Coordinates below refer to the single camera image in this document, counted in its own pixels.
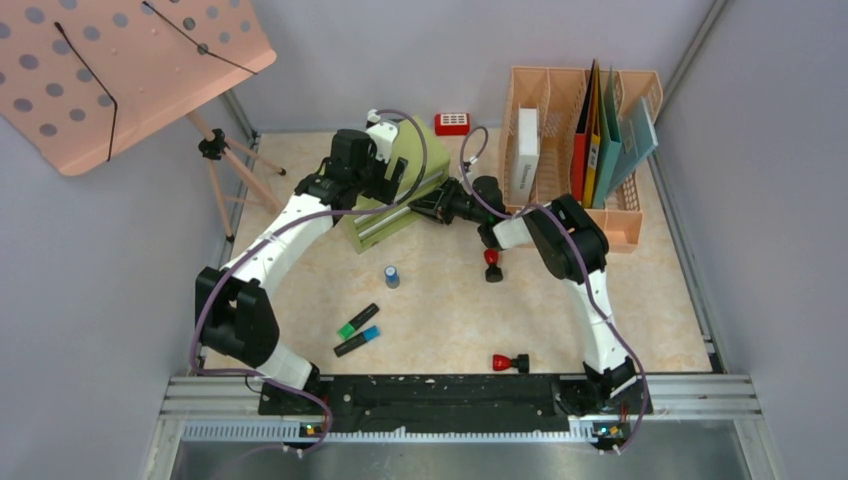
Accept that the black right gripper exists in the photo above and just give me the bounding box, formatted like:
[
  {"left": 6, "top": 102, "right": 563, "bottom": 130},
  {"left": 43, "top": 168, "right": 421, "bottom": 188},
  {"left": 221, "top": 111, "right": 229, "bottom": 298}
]
[{"left": 408, "top": 178, "right": 485, "bottom": 227}]

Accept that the green metal drawer cabinet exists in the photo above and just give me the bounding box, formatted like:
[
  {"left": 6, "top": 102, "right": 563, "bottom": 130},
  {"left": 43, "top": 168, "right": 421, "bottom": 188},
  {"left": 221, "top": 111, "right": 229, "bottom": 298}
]
[{"left": 339, "top": 115, "right": 450, "bottom": 254}]

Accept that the small blue glue bottle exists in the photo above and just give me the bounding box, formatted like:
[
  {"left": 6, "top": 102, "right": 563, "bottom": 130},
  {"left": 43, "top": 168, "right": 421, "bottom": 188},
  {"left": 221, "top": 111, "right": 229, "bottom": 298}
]
[{"left": 384, "top": 265, "right": 400, "bottom": 289}]

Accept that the red and black dumbbell toy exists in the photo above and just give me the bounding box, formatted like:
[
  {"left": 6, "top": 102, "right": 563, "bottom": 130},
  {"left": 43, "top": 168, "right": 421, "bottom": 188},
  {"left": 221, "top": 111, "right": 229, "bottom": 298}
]
[{"left": 484, "top": 248, "right": 504, "bottom": 283}]

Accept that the white paper booklet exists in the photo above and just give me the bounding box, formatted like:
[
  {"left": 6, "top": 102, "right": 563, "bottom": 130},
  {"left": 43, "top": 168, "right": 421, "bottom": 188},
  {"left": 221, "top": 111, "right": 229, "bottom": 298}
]
[{"left": 510, "top": 107, "right": 540, "bottom": 204}]

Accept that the red black dumbbell half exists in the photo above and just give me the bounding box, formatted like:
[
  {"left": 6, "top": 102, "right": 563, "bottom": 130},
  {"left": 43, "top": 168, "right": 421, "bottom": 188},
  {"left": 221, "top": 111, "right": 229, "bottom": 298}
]
[{"left": 492, "top": 354, "right": 530, "bottom": 374}]

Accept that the yellow plastic clip folder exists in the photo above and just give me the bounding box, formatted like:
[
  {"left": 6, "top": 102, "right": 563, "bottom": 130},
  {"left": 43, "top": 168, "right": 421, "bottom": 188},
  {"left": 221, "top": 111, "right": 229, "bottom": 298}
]
[{"left": 581, "top": 61, "right": 600, "bottom": 207}]

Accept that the light blue hardcover book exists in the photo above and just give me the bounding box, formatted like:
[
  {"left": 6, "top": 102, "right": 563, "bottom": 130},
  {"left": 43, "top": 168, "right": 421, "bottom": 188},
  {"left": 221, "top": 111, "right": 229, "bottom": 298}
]
[{"left": 607, "top": 96, "right": 659, "bottom": 195}]

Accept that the teal plastic folder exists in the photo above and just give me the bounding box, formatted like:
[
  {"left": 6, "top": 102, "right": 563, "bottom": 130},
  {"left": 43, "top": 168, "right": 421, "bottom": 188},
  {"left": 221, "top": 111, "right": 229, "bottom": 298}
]
[{"left": 592, "top": 68, "right": 622, "bottom": 209}]

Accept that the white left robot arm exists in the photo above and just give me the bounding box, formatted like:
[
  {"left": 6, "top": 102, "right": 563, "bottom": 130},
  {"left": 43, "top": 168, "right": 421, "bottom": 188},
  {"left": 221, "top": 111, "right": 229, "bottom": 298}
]
[{"left": 196, "top": 122, "right": 407, "bottom": 414}]

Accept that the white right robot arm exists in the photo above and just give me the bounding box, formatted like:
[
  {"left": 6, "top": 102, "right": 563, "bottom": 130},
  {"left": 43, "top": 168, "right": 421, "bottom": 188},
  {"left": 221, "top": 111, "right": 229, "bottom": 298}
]
[{"left": 409, "top": 176, "right": 638, "bottom": 415}]

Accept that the red small box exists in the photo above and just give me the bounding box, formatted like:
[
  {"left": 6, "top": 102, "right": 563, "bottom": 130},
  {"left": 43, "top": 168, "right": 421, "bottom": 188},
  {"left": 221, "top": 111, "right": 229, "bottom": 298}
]
[{"left": 433, "top": 112, "right": 471, "bottom": 136}]

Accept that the black blue highlighter marker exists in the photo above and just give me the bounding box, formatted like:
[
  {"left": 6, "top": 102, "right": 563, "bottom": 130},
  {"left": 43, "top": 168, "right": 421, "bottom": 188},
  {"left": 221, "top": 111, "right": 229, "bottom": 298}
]
[{"left": 334, "top": 325, "right": 381, "bottom": 358}]

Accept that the black green highlighter marker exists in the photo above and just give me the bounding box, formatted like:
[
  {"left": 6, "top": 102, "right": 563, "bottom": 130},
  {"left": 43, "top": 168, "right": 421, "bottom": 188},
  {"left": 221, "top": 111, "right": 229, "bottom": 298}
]
[{"left": 337, "top": 303, "right": 379, "bottom": 341}]

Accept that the red folder in organizer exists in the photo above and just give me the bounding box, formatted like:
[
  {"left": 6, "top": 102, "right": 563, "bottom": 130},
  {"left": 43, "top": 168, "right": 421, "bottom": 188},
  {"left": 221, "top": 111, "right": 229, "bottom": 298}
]
[{"left": 570, "top": 59, "right": 598, "bottom": 202}]

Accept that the beige plastic file organizer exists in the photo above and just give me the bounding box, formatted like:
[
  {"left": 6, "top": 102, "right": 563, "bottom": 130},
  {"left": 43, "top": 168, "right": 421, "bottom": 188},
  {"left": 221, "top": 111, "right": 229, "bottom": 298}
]
[{"left": 498, "top": 66, "right": 644, "bottom": 253}]

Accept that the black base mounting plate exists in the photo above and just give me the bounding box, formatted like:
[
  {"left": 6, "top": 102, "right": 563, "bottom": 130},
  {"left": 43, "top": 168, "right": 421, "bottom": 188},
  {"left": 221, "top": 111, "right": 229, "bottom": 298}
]
[{"left": 258, "top": 374, "right": 653, "bottom": 434}]

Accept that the pink music stand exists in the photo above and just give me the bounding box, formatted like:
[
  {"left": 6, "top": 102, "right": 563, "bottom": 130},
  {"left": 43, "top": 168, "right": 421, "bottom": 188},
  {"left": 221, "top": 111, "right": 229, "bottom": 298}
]
[{"left": 1, "top": 1, "right": 282, "bottom": 213}]

